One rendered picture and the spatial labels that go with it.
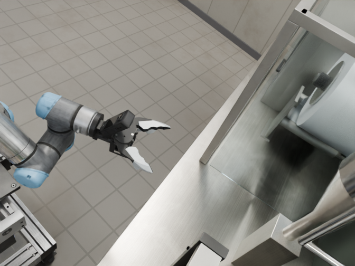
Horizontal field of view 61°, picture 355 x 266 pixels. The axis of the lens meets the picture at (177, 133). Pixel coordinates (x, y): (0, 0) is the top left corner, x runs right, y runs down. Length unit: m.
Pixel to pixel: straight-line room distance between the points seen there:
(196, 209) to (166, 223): 0.13
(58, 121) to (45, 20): 2.48
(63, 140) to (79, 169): 1.27
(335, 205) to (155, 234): 0.59
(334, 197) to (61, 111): 0.68
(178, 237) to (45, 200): 1.18
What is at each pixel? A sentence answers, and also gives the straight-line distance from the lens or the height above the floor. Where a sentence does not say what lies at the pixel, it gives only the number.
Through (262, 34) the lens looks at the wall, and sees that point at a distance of 3.56.
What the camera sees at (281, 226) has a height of 1.17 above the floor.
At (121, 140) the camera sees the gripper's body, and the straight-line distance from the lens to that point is 0.81.
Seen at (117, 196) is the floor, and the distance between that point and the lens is 2.11.
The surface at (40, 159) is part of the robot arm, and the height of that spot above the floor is 1.16.
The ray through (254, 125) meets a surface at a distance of 1.04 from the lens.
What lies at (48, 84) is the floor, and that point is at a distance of 2.66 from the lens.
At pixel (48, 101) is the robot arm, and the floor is 1.25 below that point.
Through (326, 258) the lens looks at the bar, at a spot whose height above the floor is 1.42.
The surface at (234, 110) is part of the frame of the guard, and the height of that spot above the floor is 1.23.
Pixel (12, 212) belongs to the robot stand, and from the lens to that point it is 1.24.
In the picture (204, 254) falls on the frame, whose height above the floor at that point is 1.44.
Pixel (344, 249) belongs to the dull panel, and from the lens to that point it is 1.19.
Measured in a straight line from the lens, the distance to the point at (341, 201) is 0.72.
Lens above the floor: 1.90
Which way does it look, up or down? 50 degrees down
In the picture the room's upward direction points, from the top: 25 degrees clockwise
